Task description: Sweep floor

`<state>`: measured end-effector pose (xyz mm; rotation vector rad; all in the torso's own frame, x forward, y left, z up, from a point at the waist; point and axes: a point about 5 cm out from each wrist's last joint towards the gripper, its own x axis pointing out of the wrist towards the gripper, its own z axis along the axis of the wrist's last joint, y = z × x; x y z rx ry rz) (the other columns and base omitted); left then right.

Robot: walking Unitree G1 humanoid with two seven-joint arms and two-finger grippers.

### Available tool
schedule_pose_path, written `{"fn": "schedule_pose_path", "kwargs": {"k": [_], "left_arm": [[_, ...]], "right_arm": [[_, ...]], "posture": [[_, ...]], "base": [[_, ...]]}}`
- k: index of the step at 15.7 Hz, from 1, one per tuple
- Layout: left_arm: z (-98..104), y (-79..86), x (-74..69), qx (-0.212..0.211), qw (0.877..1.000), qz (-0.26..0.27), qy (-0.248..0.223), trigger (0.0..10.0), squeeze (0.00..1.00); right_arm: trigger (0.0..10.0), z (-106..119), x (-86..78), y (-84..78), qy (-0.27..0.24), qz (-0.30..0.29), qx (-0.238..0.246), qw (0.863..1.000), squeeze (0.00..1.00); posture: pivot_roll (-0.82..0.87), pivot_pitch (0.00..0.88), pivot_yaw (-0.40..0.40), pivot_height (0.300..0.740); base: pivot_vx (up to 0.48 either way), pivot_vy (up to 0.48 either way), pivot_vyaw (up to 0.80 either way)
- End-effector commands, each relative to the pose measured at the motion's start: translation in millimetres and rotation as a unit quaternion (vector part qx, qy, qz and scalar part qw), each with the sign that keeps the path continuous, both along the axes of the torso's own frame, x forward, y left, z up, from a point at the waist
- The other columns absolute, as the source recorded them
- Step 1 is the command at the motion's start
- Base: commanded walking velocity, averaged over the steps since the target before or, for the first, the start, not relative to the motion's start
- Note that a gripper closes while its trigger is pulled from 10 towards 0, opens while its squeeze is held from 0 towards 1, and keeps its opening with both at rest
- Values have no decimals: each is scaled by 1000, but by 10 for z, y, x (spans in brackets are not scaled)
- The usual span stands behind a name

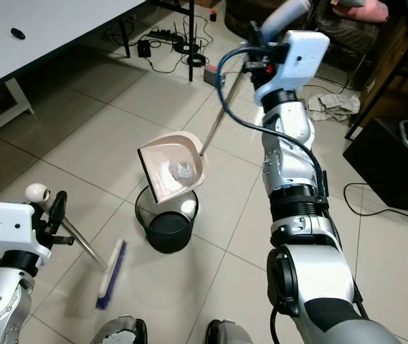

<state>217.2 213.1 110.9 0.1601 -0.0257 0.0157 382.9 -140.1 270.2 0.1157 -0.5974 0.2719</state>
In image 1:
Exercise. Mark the robot left leg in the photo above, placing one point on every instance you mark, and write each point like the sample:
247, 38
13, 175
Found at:
119, 331

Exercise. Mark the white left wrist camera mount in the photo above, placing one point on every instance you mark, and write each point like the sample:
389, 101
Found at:
17, 228

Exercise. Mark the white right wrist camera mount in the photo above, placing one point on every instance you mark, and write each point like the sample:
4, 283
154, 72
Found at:
300, 57

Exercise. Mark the dark metal table frame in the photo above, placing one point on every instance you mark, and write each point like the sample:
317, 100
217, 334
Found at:
386, 72

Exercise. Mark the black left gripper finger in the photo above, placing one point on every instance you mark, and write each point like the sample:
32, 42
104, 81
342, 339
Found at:
56, 208

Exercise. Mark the crumpled newspaper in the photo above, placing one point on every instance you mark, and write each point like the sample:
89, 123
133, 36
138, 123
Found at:
333, 107

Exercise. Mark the black box cabinet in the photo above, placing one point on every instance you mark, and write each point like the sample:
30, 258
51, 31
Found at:
390, 172

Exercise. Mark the black power strip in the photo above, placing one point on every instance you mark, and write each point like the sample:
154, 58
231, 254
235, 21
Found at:
162, 34

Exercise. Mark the small black oval object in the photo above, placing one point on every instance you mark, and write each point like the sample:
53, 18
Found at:
18, 34

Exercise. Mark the broom with blue bristles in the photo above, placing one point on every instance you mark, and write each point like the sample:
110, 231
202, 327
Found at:
110, 276

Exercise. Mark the dark round basket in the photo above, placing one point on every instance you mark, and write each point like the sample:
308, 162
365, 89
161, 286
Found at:
239, 16

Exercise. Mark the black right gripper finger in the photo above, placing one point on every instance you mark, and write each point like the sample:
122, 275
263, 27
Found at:
254, 32

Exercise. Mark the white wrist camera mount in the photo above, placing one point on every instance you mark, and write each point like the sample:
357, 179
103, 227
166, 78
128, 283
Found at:
300, 57
17, 228

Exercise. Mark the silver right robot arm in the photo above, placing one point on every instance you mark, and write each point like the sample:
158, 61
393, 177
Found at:
304, 236

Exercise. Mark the grey electrical box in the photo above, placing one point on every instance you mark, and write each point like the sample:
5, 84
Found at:
211, 74

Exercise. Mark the white table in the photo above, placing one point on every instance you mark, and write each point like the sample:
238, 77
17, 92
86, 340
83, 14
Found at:
46, 43

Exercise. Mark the pink cloth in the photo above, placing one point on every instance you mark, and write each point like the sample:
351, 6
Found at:
363, 8

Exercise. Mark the clear plastic wrapper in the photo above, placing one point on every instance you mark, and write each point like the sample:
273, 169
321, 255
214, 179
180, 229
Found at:
180, 172

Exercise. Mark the robot leg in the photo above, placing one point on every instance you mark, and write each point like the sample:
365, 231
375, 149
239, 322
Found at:
119, 331
229, 333

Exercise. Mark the black power adapter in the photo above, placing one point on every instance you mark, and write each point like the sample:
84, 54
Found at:
144, 49

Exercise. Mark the black mesh waste bin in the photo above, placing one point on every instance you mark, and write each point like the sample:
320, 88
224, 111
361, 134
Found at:
164, 233

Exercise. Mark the robot right leg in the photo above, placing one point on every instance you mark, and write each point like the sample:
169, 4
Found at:
229, 333

